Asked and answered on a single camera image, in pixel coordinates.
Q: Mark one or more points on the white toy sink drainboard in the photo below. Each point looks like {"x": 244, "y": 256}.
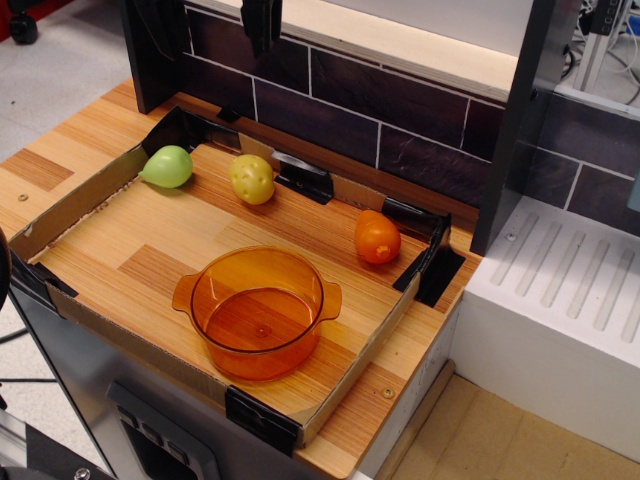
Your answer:
{"x": 550, "y": 323}

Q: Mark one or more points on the dark grey cabinet post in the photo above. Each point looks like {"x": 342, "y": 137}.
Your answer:
{"x": 539, "y": 68}

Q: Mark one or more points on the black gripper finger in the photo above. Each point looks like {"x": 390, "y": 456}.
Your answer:
{"x": 167, "y": 23}
{"x": 261, "y": 20}

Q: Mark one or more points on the green toy pear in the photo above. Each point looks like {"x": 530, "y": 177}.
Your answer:
{"x": 170, "y": 167}

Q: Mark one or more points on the cardboard fence with black tape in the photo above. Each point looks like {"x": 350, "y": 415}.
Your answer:
{"x": 103, "y": 250}

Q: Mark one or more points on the orange toy carrot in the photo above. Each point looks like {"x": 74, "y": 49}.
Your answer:
{"x": 377, "y": 240}

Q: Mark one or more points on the black caster wheel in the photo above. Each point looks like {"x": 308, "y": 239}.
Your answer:
{"x": 23, "y": 29}

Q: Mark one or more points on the toy oven control panel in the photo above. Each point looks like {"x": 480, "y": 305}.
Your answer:
{"x": 163, "y": 449}

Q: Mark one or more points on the orange transparent plastic pot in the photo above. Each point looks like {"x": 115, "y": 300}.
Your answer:
{"x": 259, "y": 310}

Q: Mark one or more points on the yellow toy potato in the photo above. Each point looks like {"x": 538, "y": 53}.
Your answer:
{"x": 251, "y": 179}

